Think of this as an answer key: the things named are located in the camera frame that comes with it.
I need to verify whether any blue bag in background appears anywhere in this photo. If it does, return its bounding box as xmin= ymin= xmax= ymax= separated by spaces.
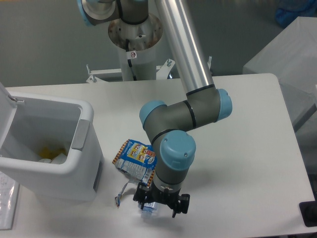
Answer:
xmin=274 ymin=0 xmax=317 ymax=28

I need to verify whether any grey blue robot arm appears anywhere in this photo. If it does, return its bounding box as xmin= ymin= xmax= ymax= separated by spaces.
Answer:
xmin=77 ymin=0 xmax=232 ymax=214

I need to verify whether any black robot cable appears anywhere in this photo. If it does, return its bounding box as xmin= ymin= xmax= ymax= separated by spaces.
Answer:
xmin=125 ymin=39 xmax=138 ymax=81

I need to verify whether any white paper sheet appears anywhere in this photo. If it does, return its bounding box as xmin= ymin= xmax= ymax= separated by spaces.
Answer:
xmin=0 ymin=172 xmax=20 ymax=231

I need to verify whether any blue snack wrapper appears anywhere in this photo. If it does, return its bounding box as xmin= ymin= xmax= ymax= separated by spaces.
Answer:
xmin=112 ymin=139 xmax=157 ymax=207

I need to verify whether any black device at table edge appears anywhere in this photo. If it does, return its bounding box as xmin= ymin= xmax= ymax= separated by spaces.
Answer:
xmin=299 ymin=201 xmax=317 ymax=227

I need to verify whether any white plastic trash can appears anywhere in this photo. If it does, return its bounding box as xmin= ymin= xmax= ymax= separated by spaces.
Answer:
xmin=0 ymin=87 xmax=104 ymax=201

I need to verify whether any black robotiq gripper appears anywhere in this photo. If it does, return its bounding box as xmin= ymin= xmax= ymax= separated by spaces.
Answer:
xmin=133 ymin=182 xmax=190 ymax=218

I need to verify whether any yellow white trash in can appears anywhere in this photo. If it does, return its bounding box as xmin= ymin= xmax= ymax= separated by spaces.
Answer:
xmin=38 ymin=142 xmax=69 ymax=165

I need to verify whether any crushed clear plastic bottle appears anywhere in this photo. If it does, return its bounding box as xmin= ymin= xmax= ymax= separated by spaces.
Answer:
xmin=139 ymin=202 xmax=162 ymax=219

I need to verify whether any white covered side table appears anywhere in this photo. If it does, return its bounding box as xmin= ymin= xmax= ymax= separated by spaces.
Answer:
xmin=243 ymin=17 xmax=317 ymax=131

